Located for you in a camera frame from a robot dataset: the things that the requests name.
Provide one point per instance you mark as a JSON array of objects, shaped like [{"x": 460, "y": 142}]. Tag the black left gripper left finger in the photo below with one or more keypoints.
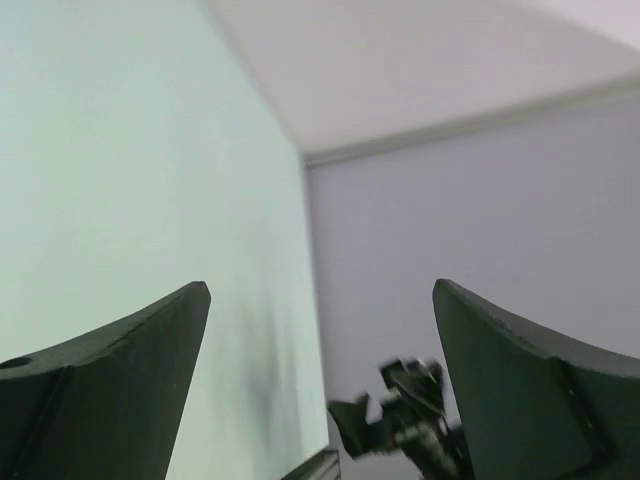
[{"x": 106, "y": 404}]

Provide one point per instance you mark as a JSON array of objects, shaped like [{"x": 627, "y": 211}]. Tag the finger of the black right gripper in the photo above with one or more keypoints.
[{"x": 359, "y": 438}]

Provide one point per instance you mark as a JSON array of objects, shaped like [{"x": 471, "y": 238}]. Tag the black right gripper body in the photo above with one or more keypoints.
[{"x": 416, "y": 409}]

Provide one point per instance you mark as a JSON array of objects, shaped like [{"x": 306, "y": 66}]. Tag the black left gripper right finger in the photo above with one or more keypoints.
[{"x": 535, "y": 403}]

